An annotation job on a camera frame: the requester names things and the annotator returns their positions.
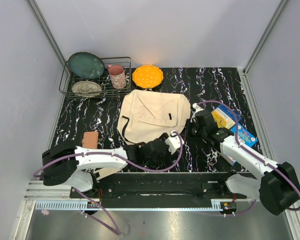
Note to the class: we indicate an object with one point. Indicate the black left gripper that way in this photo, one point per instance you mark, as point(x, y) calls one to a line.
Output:
point(167, 161)

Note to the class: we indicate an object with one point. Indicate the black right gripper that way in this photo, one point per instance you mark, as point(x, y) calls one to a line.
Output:
point(191, 123)

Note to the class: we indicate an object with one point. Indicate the cream canvas backpack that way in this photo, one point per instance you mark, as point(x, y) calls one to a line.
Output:
point(146, 115)

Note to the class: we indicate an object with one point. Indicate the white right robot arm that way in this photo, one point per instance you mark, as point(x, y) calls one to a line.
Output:
point(274, 184)

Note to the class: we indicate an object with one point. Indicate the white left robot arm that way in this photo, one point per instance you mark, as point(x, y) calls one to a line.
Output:
point(81, 168)

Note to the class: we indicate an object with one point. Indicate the light blue coin book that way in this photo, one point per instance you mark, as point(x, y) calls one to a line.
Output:
point(244, 136)

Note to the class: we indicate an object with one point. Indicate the salmon leather wallet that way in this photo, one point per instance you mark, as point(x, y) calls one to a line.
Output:
point(90, 140)

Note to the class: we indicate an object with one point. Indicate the yellow polka dot plate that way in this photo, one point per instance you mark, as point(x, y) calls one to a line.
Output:
point(147, 76)

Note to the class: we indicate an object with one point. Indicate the pink ghost pattern mug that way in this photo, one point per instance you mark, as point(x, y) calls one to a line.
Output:
point(117, 76)

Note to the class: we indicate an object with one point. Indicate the speckled beige plate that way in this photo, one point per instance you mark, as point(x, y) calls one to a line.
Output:
point(86, 89)

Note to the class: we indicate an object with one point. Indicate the dark teal plate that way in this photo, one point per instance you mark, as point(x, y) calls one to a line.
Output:
point(86, 65)

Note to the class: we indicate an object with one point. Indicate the grey wire dish rack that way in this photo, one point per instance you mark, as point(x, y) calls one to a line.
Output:
point(68, 79)

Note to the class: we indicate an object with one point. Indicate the aluminium front rail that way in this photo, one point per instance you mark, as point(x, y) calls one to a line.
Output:
point(119, 189)

